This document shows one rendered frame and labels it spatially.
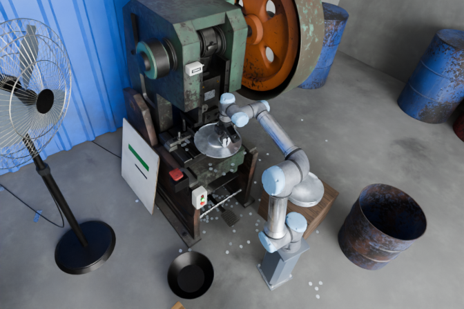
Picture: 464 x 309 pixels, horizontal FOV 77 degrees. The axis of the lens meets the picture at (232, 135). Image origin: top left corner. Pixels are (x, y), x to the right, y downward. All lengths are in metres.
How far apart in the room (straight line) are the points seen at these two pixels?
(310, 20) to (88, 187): 2.08
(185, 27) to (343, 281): 1.90
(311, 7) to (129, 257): 1.90
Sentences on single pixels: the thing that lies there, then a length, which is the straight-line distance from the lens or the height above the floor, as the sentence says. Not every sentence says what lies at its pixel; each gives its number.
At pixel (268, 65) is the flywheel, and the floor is 1.17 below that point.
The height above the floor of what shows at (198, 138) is 0.79.
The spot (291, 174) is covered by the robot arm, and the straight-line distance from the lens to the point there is 1.29.
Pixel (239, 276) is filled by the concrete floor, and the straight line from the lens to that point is 2.19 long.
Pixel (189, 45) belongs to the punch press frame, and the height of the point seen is 1.42.
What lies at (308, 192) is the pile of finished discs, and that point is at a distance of 2.14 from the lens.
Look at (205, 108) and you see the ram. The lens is 1.67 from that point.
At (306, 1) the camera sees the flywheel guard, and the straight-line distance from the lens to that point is 1.52.
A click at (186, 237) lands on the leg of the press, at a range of 2.26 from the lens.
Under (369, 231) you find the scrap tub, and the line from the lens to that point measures 2.12.
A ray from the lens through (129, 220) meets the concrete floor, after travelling 2.42.
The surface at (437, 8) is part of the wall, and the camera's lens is 4.40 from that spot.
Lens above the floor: 2.04
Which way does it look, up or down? 43 degrees down
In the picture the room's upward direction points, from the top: 6 degrees clockwise
